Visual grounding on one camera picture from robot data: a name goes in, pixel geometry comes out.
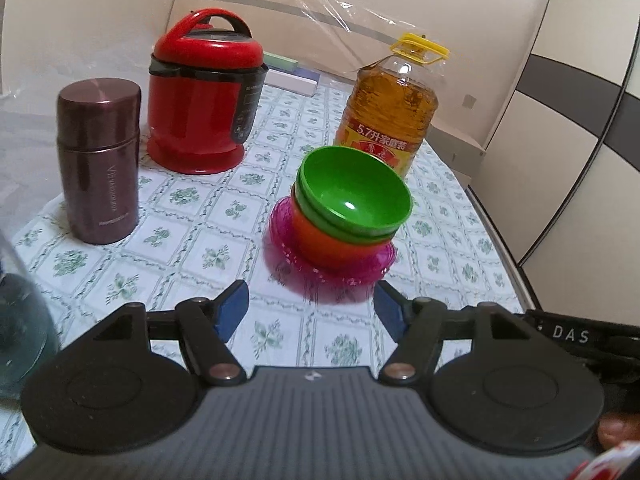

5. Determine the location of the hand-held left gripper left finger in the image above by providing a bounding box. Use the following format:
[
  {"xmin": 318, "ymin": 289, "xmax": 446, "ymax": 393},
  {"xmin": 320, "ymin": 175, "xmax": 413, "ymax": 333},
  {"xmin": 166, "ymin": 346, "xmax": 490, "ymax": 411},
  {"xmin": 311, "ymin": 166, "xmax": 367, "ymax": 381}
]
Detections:
[{"xmin": 92, "ymin": 280, "xmax": 251, "ymax": 387}]

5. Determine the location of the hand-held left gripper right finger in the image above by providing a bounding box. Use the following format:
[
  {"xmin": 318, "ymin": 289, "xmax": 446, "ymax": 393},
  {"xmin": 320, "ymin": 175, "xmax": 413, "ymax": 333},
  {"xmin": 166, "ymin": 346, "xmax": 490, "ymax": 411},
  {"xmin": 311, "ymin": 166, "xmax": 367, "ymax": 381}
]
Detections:
[{"xmin": 372, "ymin": 280, "xmax": 528, "ymax": 386}]

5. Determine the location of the pink translucent fruit bowl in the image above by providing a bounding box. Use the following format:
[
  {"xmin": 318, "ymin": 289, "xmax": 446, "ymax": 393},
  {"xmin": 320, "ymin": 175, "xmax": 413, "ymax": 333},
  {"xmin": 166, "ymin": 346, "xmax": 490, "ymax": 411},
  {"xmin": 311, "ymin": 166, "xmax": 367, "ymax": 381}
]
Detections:
[{"xmin": 269, "ymin": 195, "xmax": 399, "ymax": 284}]

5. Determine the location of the orange plastic bowl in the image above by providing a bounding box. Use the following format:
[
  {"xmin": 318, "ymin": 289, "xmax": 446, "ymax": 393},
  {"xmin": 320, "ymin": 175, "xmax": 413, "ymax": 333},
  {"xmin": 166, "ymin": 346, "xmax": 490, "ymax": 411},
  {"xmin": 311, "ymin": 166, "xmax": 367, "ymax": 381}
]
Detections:
[{"xmin": 290, "ymin": 199, "xmax": 396, "ymax": 274}]

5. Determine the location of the green plastic bowl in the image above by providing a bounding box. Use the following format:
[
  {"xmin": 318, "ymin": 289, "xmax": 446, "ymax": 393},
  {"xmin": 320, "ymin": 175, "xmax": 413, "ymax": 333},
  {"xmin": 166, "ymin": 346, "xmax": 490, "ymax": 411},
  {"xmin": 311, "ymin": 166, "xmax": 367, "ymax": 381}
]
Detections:
[
  {"xmin": 298, "ymin": 145, "xmax": 414, "ymax": 239},
  {"xmin": 292, "ymin": 180, "xmax": 397, "ymax": 247}
]

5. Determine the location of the person's right hand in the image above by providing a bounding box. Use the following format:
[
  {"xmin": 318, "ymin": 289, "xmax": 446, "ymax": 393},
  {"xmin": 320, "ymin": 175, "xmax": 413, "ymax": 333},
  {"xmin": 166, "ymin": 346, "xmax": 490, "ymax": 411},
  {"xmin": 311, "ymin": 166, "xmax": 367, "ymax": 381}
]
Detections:
[{"xmin": 597, "ymin": 411, "xmax": 640, "ymax": 452}]

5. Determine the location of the green floral tablecloth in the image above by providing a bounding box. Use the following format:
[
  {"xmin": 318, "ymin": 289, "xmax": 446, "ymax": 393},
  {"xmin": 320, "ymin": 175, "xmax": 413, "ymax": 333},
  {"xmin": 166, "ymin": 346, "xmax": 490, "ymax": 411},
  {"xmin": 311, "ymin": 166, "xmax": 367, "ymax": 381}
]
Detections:
[{"xmin": 10, "ymin": 82, "xmax": 536, "ymax": 378}]

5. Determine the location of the red white cloth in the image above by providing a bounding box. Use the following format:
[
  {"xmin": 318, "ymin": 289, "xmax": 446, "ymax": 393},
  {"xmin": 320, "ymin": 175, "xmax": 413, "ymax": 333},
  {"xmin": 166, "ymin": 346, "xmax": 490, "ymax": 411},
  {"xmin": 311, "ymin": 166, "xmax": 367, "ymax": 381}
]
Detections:
[{"xmin": 565, "ymin": 440, "xmax": 640, "ymax": 480}]

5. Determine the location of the red electric pressure cooker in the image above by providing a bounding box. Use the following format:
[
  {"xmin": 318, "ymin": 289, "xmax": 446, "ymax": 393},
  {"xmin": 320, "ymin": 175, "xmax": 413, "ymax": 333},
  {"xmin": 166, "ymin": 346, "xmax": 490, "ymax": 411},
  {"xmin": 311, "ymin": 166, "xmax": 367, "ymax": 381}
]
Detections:
[{"xmin": 146, "ymin": 7, "xmax": 270, "ymax": 176}]

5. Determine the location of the maroon metal food flask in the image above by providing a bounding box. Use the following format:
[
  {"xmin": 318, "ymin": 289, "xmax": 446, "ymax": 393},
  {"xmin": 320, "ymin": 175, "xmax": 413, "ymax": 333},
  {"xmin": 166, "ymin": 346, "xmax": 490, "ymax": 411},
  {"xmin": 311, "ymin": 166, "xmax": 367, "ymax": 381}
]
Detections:
[{"xmin": 55, "ymin": 77, "xmax": 143, "ymax": 246}]

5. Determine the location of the large cooking oil bottle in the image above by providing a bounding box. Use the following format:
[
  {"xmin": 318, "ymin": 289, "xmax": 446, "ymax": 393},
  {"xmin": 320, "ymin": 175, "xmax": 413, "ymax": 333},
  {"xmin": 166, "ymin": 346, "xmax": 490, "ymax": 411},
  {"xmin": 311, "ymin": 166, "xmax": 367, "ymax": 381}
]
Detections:
[{"xmin": 332, "ymin": 32, "xmax": 451, "ymax": 181}]

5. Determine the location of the clear glass jar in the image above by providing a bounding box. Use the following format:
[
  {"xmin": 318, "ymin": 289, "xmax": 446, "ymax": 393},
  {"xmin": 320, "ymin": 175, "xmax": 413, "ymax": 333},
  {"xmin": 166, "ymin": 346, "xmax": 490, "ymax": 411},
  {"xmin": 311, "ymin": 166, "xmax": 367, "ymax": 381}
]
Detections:
[{"xmin": 0, "ymin": 227, "xmax": 63, "ymax": 402}]

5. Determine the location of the flat white box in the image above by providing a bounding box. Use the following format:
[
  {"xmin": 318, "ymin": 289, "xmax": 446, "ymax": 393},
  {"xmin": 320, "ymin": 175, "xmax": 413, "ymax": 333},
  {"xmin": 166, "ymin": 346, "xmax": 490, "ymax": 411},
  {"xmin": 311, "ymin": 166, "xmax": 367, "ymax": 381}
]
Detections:
[{"xmin": 260, "ymin": 67, "xmax": 321, "ymax": 99}]

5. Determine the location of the white grey wardrobe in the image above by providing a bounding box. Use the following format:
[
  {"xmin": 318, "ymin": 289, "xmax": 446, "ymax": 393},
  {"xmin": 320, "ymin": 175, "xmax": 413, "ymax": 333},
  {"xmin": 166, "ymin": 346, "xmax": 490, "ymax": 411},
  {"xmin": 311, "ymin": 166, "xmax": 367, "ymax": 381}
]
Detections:
[{"xmin": 467, "ymin": 0, "xmax": 640, "ymax": 313}]

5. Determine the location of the flat green box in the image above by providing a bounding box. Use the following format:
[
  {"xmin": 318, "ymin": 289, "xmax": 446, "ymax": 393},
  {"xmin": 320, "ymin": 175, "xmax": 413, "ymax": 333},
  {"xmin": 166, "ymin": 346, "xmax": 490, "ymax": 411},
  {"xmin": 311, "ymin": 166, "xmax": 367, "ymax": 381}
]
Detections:
[{"xmin": 262, "ymin": 51, "xmax": 301, "ymax": 71}]

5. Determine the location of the clear plastic sheet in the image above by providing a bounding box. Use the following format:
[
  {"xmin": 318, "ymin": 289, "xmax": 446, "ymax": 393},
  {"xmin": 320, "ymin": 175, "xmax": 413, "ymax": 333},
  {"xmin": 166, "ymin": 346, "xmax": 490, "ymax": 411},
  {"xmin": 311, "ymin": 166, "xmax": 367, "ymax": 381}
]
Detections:
[{"xmin": 172, "ymin": 0, "xmax": 418, "ymax": 78}]

